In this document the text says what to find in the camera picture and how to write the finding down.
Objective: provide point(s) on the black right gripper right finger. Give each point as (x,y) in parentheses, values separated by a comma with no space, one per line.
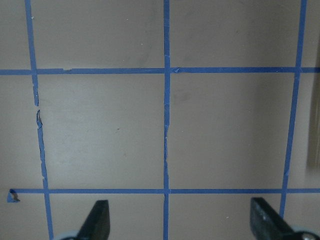
(266,223)

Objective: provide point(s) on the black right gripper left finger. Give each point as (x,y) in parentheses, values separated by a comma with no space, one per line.
(97,224)

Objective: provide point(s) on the yellow plastic basket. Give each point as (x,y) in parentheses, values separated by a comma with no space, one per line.
(311,59)

